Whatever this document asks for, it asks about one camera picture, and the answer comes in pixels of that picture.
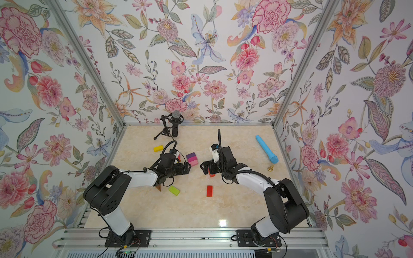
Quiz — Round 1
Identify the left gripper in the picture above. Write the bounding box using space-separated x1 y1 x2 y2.
165 160 192 178

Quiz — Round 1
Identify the magenta block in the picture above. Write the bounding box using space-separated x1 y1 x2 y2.
187 156 197 162

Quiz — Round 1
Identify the pink rectangular block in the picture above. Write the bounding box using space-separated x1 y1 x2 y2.
190 160 199 166

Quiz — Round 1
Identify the purple rectangular block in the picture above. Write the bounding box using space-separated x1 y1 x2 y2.
186 152 196 159

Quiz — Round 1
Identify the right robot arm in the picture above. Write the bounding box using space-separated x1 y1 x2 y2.
200 144 310 241

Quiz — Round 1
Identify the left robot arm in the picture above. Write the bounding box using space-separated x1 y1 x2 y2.
83 153 191 237

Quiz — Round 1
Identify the yellow block far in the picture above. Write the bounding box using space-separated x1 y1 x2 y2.
153 145 164 152

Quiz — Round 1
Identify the lime green block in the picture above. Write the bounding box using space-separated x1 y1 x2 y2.
168 186 180 196

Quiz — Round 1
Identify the red block front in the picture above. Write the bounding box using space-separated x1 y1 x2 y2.
206 186 213 197

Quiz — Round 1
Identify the black microphone on tripod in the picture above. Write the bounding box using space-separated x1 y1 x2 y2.
153 110 184 140

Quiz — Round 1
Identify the light blue cylinder toy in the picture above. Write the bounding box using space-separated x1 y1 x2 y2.
256 135 279 164

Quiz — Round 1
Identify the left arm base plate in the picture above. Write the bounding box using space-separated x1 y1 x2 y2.
104 230 152 248

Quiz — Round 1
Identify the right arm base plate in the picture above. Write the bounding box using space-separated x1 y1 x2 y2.
231 230 282 248

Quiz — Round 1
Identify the aluminium front rail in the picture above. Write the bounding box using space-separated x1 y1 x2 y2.
52 227 329 250

